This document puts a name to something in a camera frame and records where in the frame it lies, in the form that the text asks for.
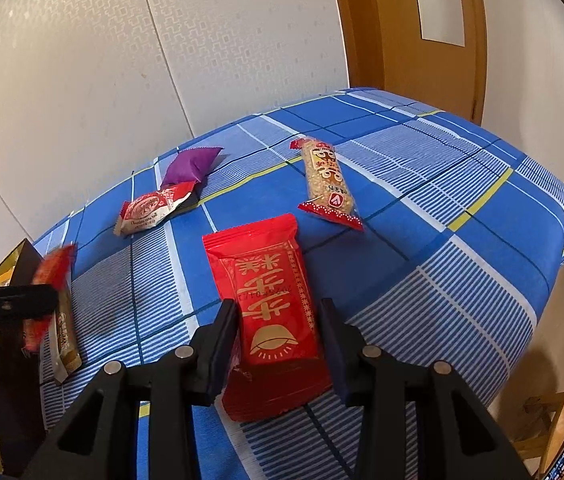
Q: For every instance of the brown and gold snack packet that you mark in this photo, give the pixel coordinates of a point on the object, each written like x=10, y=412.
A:
x=67, y=345

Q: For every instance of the gold metal tin box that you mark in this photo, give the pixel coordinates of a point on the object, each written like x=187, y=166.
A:
x=12, y=410

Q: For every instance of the rice bar with red ends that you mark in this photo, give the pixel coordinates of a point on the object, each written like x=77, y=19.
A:
x=327, y=180

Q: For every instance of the red and white snack packet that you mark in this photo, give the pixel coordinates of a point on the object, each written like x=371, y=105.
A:
x=152, y=210

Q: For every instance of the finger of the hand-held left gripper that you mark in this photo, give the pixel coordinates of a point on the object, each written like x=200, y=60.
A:
x=7, y=305

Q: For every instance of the blue plaid tablecloth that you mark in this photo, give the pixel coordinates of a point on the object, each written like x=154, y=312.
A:
x=437, y=260

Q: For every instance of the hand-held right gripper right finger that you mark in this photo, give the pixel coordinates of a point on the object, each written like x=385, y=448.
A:
x=334, y=360

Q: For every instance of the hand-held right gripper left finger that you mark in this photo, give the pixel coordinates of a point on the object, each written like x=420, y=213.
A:
x=222, y=355

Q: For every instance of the small wooden stool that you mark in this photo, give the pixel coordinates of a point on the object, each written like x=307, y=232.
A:
x=537, y=425

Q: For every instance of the long red orange snack packet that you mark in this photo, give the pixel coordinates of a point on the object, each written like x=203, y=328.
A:
x=52, y=270

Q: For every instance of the purple snack packet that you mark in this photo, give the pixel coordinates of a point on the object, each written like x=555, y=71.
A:
x=189, y=165

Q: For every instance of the wooden door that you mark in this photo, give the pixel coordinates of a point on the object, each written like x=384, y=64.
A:
x=387, y=35

